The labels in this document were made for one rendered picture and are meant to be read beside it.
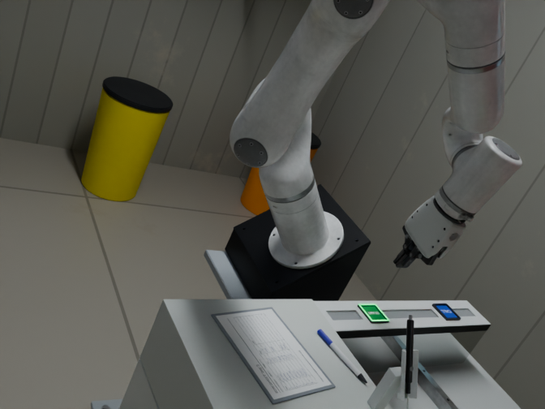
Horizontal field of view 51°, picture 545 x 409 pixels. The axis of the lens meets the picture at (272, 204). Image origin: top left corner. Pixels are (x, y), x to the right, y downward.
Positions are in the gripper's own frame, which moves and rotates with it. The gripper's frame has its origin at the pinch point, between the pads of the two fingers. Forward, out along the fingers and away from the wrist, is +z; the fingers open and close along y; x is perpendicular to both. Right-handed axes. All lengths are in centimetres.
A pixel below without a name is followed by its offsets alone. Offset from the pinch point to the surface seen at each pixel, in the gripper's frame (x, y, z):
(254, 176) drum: -106, 185, 130
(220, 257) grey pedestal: 18, 30, 37
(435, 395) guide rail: -17.0, -20.4, 24.1
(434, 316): -20.9, -4.5, 15.3
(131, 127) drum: -13, 177, 104
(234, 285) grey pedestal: 18.4, 19.5, 34.3
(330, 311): 11.6, -2.1, 15.6
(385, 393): 19.7, -26.6, 5.2
